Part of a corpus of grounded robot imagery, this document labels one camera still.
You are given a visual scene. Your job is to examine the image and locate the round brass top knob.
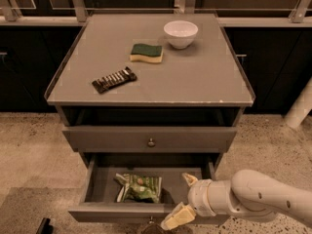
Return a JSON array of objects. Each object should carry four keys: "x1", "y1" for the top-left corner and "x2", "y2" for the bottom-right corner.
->
[{"x1": 147, "y1": 138, "x2": 156, "y2": 147}]

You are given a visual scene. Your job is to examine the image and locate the green yellow sponge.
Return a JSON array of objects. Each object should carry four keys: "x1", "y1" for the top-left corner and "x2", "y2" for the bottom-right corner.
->
[{"x1": 130, "y1": 43, "x2": 163, "y2": 63}]

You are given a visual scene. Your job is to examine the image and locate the grey top drawer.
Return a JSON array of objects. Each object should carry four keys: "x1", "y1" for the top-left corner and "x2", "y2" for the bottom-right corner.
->
[{"x1": 62, "y1": 126, "x2": 237, "y2": 153}]

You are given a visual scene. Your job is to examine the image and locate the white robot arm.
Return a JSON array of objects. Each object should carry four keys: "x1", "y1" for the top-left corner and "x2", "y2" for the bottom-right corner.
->
[{"x1": 161, "y1": 170, "x2": 312, "y2": 230}]

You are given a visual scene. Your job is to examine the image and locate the grey open middle drawer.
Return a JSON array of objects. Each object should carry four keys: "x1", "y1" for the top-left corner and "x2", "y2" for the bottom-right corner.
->
[{"x1": 68, "y1": 153, "x2": 215, "y2": 223}]

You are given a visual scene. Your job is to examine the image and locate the grey drawer cabinet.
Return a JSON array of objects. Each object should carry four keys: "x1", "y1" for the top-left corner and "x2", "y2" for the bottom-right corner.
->
[{"x1": 44, "y1": 13, "x2": 256, "y2": 161}]

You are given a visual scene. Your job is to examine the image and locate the brass middle drawer knob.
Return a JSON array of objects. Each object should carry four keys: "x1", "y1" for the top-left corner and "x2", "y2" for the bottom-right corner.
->
[{"x1": 140, "y1": 218, "x2": 164, "y2": 234}]

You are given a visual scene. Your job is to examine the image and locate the green jalapeno chip bag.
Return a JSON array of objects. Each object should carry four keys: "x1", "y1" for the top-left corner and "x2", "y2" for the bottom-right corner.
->
[{"x1": 115, "y1": 174, "x2": 162, "y2": 204}]

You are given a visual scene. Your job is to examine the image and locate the black object on floor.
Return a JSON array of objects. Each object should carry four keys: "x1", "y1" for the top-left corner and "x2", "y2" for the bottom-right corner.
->
[{"x1": 36, "y1": 217, "x2": 54, "y2": 234}]

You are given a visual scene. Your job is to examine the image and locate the white ceramic bowl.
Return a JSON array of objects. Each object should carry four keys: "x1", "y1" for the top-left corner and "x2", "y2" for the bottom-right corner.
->
[{"x1": 164, "y1": 20, "x2": 198, "y2": 49}]

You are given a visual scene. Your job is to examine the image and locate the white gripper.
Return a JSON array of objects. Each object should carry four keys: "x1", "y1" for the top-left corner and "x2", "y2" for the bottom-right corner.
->
[{"x1": 161, "y1": 173, "x2": 216, "y2": 230}]

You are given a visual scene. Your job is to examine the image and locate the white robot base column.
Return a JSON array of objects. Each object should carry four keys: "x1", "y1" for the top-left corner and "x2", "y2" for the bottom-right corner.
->
[{"x1": 285, "y1": 77, "x2": 312, "y2": 129}]

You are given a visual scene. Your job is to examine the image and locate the dark striped snack bar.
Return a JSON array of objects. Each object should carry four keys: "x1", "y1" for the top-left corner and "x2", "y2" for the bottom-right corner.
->
[{"x1": 92, "y1": 66, "x2": 137, "y2": 94}]

